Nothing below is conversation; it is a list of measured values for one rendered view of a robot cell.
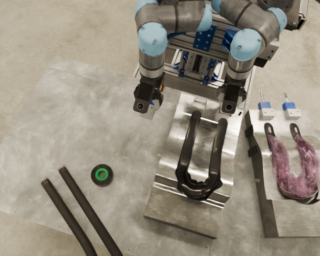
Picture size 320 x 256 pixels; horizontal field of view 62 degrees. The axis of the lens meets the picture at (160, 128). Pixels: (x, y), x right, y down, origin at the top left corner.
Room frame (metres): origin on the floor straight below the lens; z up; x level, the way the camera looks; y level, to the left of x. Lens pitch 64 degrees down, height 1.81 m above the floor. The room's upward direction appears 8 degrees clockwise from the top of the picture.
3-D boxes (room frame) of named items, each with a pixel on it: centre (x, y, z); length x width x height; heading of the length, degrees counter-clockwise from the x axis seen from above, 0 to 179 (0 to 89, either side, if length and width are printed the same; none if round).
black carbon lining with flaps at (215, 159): (0.36, -0.17, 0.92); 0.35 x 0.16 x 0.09; 170
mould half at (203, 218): (0.35, -0.16, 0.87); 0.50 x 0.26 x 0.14; 170
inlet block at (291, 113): (0.65, -0.53, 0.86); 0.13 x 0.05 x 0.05; 8
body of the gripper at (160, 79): (0.52, 0.05, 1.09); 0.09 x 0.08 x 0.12; 170
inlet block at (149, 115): (0.53, 0.05, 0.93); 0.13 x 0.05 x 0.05; 170
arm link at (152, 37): (0.51, 0.05, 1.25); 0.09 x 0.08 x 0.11; 14
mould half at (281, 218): (0.37, -0.52, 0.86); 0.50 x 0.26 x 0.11; 8
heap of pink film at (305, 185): (0.37, -0.51, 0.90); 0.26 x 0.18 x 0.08; 8
